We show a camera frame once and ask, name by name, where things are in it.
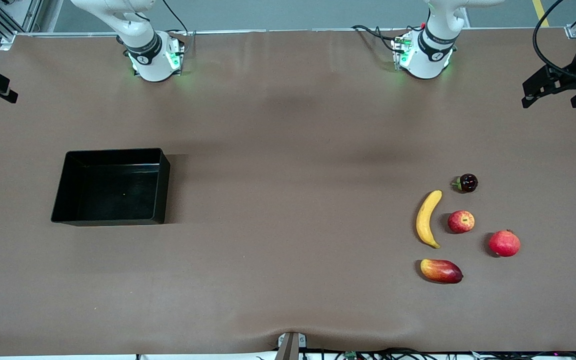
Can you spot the grey metal table bracket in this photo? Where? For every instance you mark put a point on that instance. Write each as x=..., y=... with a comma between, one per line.
x=289, y=347

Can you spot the yellow banana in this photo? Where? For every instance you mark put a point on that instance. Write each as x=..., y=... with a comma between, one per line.
x=424, y=220

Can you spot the dark purple mangosteen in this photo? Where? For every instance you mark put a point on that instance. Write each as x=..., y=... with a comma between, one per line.
x=468, y=183

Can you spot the red yellow apple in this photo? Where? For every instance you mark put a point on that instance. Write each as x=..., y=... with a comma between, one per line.
x=461, y=222

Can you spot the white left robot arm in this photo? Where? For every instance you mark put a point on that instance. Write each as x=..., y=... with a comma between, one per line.
x=430, y=50

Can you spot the red pomegranate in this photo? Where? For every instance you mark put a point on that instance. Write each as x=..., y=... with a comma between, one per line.
x=504, y=243

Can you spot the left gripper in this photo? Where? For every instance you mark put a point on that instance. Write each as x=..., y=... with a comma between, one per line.
x=571, y=69

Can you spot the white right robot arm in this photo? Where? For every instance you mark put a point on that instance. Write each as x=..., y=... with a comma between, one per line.
x=153, y=60

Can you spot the red yellow mango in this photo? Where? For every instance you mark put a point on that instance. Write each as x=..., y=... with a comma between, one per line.
x=441, y=271

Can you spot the black rectangular plastic box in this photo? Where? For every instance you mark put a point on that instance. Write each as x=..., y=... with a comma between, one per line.
x=113, y=187

